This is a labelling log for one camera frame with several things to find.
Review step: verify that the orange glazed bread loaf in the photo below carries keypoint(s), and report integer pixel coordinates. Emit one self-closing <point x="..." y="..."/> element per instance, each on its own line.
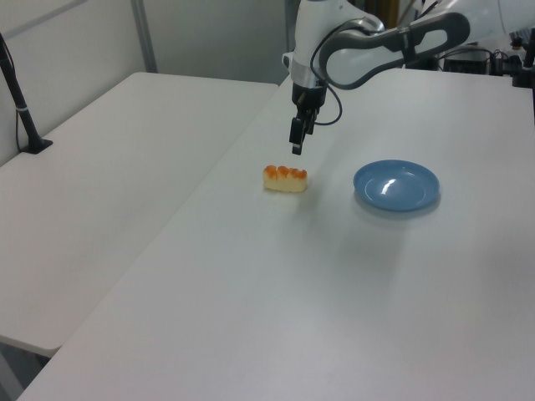
<point x="286" y="180"/>

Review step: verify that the black background equipment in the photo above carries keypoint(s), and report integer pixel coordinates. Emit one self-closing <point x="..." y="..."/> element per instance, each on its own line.
<point x="468" y="62"/>

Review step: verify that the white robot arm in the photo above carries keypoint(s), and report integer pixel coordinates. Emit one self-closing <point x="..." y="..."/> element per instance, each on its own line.
<point x="355" y="62"/>

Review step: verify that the blue round plate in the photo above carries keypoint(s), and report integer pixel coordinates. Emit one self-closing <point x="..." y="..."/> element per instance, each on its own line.
<point x="397" y="186"/>

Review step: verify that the black table clamp base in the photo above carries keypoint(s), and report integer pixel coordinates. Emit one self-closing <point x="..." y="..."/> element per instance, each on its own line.
<point x="522" y="77"/>

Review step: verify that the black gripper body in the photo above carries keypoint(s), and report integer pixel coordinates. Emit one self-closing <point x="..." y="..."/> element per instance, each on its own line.
<point x="307" y="98"/>

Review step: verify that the white adjacent table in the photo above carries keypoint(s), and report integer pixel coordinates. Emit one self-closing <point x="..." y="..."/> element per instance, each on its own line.
<point x="104" y="167"/>

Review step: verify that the black pole stand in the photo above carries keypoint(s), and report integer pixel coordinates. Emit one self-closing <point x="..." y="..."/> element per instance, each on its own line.
<point x="25" y="121"/>

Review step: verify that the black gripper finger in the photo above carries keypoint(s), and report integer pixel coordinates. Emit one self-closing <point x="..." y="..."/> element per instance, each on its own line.
<point x="296" y="133"/>
<point x="310" y="123"/>

